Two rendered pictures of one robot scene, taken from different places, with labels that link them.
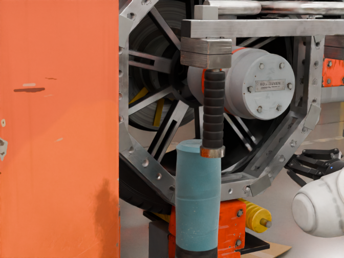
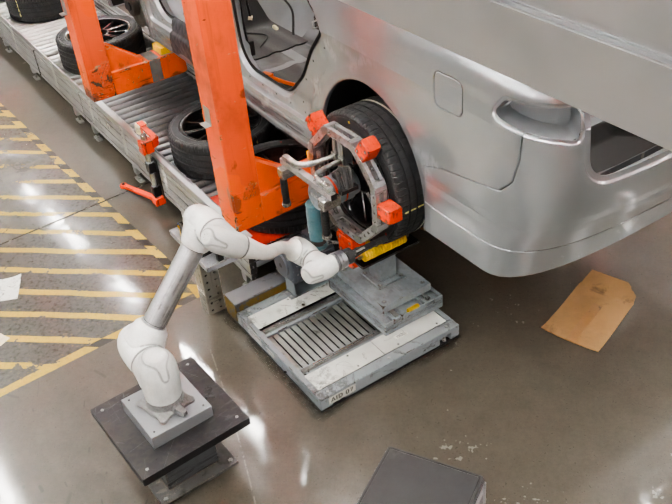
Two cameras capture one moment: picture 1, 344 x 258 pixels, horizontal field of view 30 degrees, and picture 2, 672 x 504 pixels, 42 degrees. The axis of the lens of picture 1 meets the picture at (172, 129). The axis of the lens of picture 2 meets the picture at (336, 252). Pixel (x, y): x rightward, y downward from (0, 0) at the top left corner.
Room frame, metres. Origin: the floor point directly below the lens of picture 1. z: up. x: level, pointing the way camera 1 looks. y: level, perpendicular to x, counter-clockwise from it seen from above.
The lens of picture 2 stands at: (1.26, -3.49, 2.96)
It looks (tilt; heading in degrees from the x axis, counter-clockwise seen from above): 36 degrees down; 90
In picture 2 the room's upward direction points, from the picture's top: 6 degrees counter-clockwise
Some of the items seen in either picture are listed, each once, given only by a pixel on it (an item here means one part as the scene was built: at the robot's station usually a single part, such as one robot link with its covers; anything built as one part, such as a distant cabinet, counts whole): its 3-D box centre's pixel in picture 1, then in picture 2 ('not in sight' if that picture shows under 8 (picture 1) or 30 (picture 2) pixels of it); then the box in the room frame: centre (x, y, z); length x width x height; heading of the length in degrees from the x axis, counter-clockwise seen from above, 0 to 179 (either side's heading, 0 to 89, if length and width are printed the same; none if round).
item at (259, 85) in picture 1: (238, 81); (334, 189); (1.31, -0.13, 0.85); 0.21 x 0.14 x 0.14; 30
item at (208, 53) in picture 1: (205, 50); (288, 170); (1.11, -0.06, 0.93); 0.09 x 0.05 x 0.05; 30
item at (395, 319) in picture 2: not in sight; (384, 290); (1.52, -0.02, 0.13); 0.50 x 0.36 x 0.10; 120
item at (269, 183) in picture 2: not in sight; (296, 168); (1.13, 0.35, 0.69); 0.52 x 0.17 x 0.35; 30
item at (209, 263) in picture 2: not in sight; (202, 244); (0.62, 0.13, 0.44); 0.43 x 0.17 x 0.03; 120
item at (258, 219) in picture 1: (231, 206); (383, 246); (1.52, -0.15, 0.51); 0.29 x 0.06 x 0.06; 30
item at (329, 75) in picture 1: (325, 70); (389, 212); (1.54, -0.37, 0.85); 0.09 x 0.08 x 0.07; 120
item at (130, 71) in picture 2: not in sight; (142, 55); (0.16, 2.01, 0.69); 0.52 x 0.17 x 0.35; 30
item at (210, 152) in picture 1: (213, 111); (284, 191); (1.08, -0.07, 0.83); 0.04 x 0.04 x 0.16
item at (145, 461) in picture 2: not in sight; (175, 437); (0.51, -0.89, 0.15); 0.50 x 0.50 x 0.30; 33
